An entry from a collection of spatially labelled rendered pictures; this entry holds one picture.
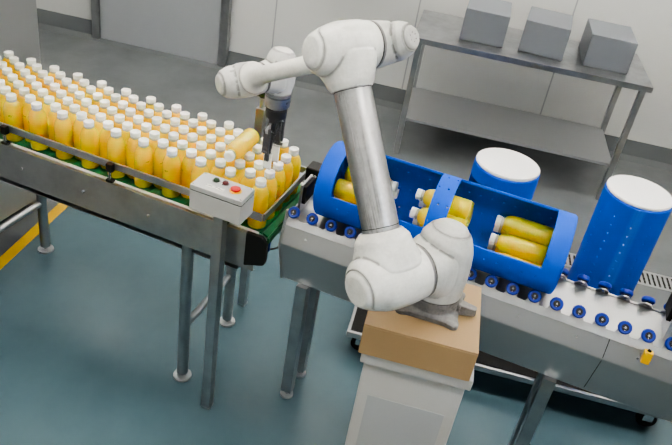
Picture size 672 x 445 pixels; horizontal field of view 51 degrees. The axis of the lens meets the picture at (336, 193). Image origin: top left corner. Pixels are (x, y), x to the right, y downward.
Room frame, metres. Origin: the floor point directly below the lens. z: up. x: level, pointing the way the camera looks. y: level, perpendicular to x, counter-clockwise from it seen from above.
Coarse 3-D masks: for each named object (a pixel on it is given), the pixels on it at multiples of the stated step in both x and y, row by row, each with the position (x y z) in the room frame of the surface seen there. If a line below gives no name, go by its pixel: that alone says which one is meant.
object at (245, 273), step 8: (256, 112) 2.70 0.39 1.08; (264, 112) 2.70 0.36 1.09; (256, 120) 2.70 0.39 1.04; (264, 120) 2.71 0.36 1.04; (256, 128) 2.70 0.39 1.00; (240, 272) 2.70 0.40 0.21; (248, 272) 2.71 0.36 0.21; (240, 280) 2.70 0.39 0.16; (248, 280) 2.71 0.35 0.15; (240, 288) 2.70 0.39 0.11; (248, 288) 2.72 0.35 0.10; (240, 296) 2.70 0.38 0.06; (240, 304) 2.70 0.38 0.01
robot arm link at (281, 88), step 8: (272, 48) 2.20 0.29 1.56; (280, 48) 2.20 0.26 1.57; (288, 48) 2.22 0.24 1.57; (272, 56) 2.17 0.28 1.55; (280, 56) 2.17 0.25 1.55; (288, 56) 2.18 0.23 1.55; (264, 64) 2.15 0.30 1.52; (280, 80) 2.15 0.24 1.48; (288, 80) 2.17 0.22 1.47; (272, 88) 2.13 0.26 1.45; (280, 88) 2.15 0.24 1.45; (288, 88) 2.17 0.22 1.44; (280, 96) 2.17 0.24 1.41
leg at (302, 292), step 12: (300, 288) 2.15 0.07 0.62; (300, 300) 2.15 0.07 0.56; (300, 312) 2.15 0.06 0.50; (300, 324) 2.15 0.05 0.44; (288, 336) 2.16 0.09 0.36; (300, 336) 2.16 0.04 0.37; (288, 348) 2.16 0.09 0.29; (300, 348) 2.19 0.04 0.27; (288, 360) 2.15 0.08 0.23; (288, 372) 2.15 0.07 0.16; (288, 384) 2.15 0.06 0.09; (288, 396) 2.15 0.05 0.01
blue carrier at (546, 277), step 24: (336, 144) 2.24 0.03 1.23; (336, 168) 2.13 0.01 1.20; (408, 168) 2.27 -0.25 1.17; (408, 192) 2.29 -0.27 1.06; (456, 192) 2.24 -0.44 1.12; (480, 192) 2.20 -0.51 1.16; (504, 192) 2.11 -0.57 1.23; (336, 216) 2.10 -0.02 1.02; (408, 216) 2.23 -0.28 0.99; (432, 216) 2.00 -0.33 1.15; (480, 216) 2.21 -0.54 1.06; (528, 216) 2.16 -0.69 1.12; (552, 216) 2.13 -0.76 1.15; (576, 216) 2.03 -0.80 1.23; (480, 240) 2.15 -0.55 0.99; (552, 240) 1.91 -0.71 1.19; (480, 264) 1.94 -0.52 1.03; (504, 264) 1.91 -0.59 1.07; (528, 264) 1.89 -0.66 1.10; (552, 264) 1.87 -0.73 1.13; (552, 288) 1.87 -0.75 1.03
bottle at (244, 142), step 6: (246, 132) 2.35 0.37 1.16; (252, 132) 2.36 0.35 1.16; (240, 138) 2.30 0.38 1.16; (246, 138) 2.31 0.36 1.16; (252, 138) 2.33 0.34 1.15; (258, 138) 2.37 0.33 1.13; (234, 144) 2.25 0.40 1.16; (240, 144) 2.26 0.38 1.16; (246, 144) 2.28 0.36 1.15; (252, 144) 2.32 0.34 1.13; (228, 150) 2.23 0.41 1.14; (234, 150) 2.23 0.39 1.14; (240, 150) 2.24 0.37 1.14; (246, 150) 2.27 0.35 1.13; (240, 156) 2.24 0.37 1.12
